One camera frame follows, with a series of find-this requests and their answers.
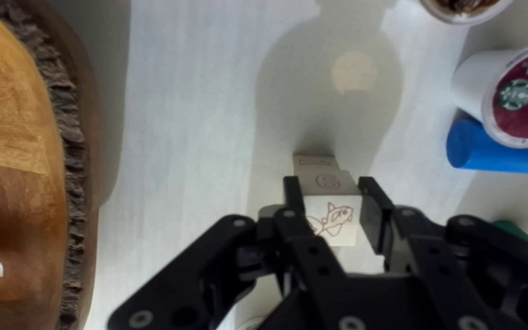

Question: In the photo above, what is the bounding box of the maroon lid coffee pod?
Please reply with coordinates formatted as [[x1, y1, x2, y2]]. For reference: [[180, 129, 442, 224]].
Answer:
[[451, 41, 528, 151]]

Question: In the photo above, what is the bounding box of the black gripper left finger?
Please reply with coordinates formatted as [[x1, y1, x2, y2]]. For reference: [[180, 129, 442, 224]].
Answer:
[[106, 175, 348, 330]]

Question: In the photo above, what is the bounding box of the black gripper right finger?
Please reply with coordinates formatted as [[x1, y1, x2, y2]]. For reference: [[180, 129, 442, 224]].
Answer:
[[357, 177, 528, 330]]

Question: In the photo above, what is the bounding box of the brown lid coffee pod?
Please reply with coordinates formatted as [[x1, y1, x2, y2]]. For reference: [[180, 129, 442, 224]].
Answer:
[[420, 0, 515, 28]]

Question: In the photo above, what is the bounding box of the wooden bark-edged tray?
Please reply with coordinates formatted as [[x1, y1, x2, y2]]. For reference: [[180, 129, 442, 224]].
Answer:
[[0, 0, 103, 330]]

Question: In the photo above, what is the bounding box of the white cube with fish drawing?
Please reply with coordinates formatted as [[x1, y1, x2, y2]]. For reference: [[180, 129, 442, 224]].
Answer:
[[291, 153, 363, 250]]

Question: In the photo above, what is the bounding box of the green cylinder block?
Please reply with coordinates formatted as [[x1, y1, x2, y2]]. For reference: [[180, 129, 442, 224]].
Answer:
[[489, 219, 528, 246]]

